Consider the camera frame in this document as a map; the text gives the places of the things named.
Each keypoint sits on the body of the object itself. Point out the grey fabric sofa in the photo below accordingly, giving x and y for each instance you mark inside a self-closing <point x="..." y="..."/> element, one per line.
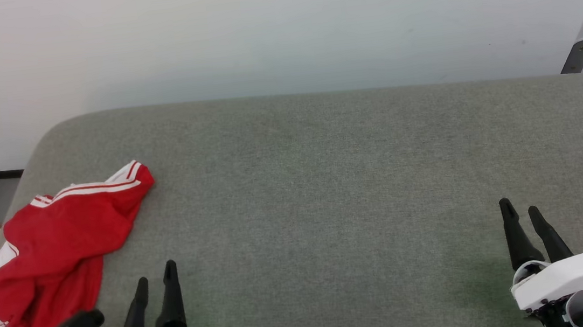
<point x="329" y="208"/>

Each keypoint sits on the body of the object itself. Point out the red and white shirt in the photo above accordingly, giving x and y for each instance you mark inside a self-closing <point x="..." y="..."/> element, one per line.
<point x="56" y="242"/>

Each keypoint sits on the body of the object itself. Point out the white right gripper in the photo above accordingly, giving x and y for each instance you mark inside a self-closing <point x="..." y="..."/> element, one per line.
<point x="568" y="274"/>

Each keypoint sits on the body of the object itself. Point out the grey metal bracket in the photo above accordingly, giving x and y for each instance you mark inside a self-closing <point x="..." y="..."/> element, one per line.
<point x="577" y="55"/>

